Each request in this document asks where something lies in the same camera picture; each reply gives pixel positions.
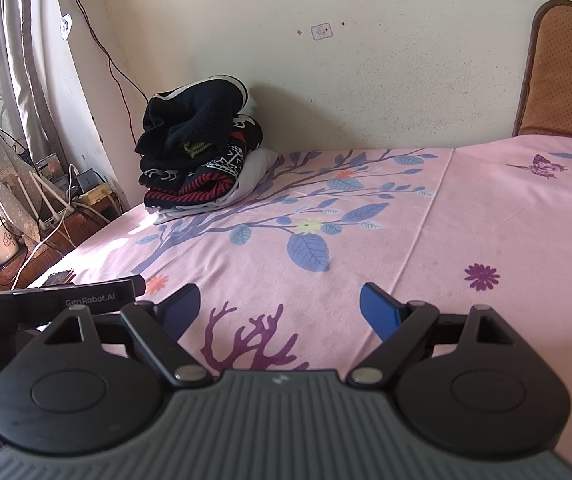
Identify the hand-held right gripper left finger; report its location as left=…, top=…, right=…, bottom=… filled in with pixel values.
left=43, top=282, right=213, bottom=387

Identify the black power adapter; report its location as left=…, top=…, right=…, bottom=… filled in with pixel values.
left=76, top=170, right=105, bottom=194

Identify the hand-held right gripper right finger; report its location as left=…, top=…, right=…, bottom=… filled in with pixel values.
left=348, top=282, right=515, bottom=387

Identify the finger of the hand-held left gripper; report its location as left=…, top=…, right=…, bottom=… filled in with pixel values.
left=14, top=274, right=147, bottom=297

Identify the pink floral bedsheet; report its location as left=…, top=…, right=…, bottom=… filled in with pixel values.
left=40, top=135, right=572, bottom=480

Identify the white router with antennas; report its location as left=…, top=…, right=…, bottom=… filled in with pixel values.
left=13, top=169, right=75, bottom=232

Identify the wooden side table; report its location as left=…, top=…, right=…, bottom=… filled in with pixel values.
left=0, top=182, right=131, bottom=293

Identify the grey patterned curtain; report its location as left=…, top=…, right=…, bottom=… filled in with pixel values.
left=0, top=0, right=131, bottom=211

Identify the white cable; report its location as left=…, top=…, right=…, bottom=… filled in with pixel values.
left=14, top=162, right=119, bottom=287

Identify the brown padded headboard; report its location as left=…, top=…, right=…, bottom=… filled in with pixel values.
left=512, top=0, right=572, bottom=139

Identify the dark wall cable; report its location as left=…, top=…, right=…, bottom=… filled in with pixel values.
left=52, top=0, right=150, bottom=107

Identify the white mug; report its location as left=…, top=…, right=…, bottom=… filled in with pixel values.
left=0, top=222, right=22, bottom=264

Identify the dark phone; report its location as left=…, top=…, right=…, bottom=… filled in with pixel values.
left=40, top=270, right=76, bottom=289

